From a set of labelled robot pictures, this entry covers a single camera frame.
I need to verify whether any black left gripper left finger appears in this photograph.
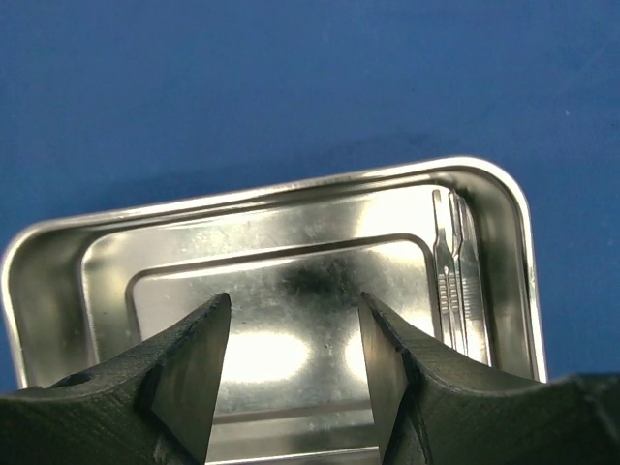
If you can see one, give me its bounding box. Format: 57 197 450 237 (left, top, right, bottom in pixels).
1 294 231 464

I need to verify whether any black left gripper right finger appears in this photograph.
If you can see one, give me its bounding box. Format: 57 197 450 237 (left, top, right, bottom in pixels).
358 293 619 464

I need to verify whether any stainless steel tray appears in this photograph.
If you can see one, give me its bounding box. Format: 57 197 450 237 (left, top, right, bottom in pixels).
1 156 547 464

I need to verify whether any blue surgical cloth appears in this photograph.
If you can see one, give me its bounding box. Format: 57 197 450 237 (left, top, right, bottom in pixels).
1 1 619 377

